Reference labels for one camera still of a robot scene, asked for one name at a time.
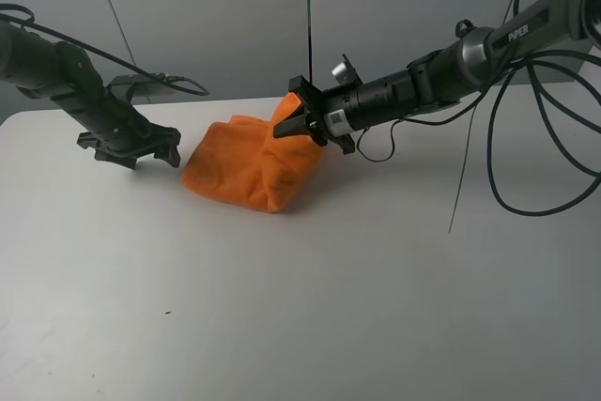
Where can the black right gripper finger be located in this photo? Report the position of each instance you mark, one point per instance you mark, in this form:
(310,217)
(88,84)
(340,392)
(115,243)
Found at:
(294,124)

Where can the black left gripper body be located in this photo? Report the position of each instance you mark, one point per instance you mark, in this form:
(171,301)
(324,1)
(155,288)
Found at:
(117,132)

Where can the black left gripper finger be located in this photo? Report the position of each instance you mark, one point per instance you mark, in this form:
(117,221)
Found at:
(168,154)
(164,136)

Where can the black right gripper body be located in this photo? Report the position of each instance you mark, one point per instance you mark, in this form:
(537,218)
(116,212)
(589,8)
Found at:
(333,114)

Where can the orange microfibre towel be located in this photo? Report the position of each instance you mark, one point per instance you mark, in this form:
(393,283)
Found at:
(239,162)

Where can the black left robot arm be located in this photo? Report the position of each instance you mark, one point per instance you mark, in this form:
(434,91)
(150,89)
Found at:
(63,73)

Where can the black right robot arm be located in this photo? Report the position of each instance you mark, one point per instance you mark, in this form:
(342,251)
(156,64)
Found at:
(438,80)

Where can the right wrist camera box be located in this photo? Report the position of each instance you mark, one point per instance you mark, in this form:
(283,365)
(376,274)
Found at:
(345,73)

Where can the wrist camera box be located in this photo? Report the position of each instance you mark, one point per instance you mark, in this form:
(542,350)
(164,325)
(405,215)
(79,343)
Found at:
(127,87)
(345,73)

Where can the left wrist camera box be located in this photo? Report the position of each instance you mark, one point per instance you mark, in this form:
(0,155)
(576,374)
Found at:
(127,87)

